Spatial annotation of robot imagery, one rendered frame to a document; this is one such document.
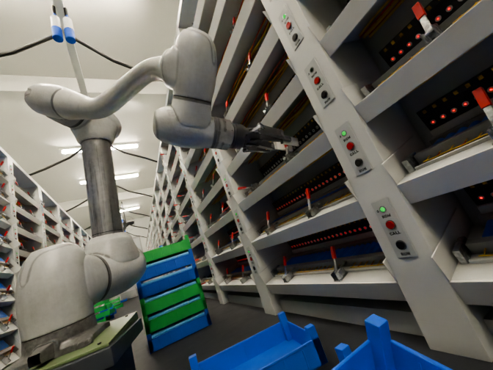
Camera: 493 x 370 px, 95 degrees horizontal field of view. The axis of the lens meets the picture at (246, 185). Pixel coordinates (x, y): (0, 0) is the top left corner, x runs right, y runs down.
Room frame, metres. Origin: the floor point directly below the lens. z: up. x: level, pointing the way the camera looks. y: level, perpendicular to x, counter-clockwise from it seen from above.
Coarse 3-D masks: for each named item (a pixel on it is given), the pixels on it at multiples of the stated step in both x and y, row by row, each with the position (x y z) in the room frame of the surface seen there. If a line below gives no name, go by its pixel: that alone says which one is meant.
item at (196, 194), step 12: (180, 156) 1.69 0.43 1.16; (192, 168) 1.70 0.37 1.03; (192, 192) 1.67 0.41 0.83; (204, 192) 1.72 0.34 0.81; (192, 204) 1.74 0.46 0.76; (216, 204) 1.75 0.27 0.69; (204, 216) 1.69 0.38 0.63; (216, 216) 1.74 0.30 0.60; (228, 228) 1.77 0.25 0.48; (216, 240) 1.71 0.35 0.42; (216, 264) 1.69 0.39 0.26; (228, 264) 1.73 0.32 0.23; (216, 276) 1.68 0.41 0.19; (216, 288) 1.73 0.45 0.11; (228, 300) 1.69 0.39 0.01
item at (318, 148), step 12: (324, 132) 0.54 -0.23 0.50; (312, 144) 0.59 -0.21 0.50; (324, 144) 0.56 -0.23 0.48; (300, 156) 0.64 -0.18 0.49; (312, 156) 0.61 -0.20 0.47; (288, 168) 0.70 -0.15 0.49; (300, 168) 0.67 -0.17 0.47; (276, 180) 0.78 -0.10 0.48; (288, 180) 0.91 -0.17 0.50; (240, 192) 1.08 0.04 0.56; (252, 192) 0.92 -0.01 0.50; (264, 192) 0.87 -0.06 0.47; (240, 204) 1.05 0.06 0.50; (252, 204) 0.97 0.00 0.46
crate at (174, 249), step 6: (186, 240) 1.28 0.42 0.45; (168, 246) 1.23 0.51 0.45; (174, 246) 1.25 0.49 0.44; (180, 246) 1.26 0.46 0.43; (186, 246) 1.28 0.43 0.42; (144, 252) 1.18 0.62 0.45; (150, 252) 1.19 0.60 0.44; (156, 252) 1.21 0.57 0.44; (162, 252) 1.22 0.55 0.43; (168, 252) 1.23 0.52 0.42; (174, 252) 1.24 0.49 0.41; (180, 252) 1.29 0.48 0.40; (150, 258) 1.19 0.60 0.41; (156, 258) 1.20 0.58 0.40; (162, 258) 1.30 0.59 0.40
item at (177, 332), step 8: (192, 320) 1.25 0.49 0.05; (200, 320) 1.26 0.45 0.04; (208, 320) 1.28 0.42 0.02; (176, 328) 1.21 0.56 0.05; (184, 328) 1.23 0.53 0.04; (192, 328) 1.24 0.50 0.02; (200, 328) 1.26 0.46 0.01; (160, 336) 1.18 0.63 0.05; (168, 336) 1.19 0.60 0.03; (176, 336) 1.21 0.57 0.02; (184, 336) 1.22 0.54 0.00; (152, 344) 1.16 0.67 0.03; (160, 344) 1.17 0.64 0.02; (168, 344) 1.19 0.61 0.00; (152, 352) 1.16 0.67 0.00
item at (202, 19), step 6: (198, 0) 0.81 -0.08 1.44; (204, 0) 0.79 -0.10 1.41; (210, 0) 0.83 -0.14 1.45; (216, 0) 0.85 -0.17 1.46; (198, 6) 0.83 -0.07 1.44; (204, 6) 0.81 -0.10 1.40; (210, 6) 0.86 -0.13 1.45; (198, 12) 0.85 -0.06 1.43; (204, 12) 0.87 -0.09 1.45; (210, 12) 0.89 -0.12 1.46; (198, 18) 0.87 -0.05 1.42; (204, 18) 0.90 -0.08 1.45; (210, 18) 0.92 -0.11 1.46; (198, 24) 0.89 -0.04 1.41; (204, 24) 0.94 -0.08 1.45; (210, 24) 0.95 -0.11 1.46; (204, 30) 0.97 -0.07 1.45
